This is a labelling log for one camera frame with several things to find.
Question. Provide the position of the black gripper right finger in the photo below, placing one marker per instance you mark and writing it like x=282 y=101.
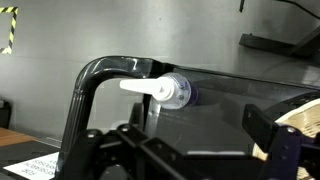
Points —
x=260 y=128

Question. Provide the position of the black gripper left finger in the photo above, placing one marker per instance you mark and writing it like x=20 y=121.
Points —
x=137 y=115

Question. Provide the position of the white pump dispenser bottle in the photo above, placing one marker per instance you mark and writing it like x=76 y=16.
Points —
x=166 y=90

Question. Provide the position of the oval wicker basket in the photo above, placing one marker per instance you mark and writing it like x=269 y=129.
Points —
x=300 y=116

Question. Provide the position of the black stand base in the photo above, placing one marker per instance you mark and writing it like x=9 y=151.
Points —
x=266 y=43

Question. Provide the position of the white printed paper sheet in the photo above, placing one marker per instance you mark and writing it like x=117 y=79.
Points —
x=36 y=166

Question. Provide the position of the yellow black hazard tape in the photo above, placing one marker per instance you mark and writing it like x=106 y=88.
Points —
x=12 y=30

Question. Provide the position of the black curved metal frame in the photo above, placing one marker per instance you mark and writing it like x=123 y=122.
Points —
x=83 y=100

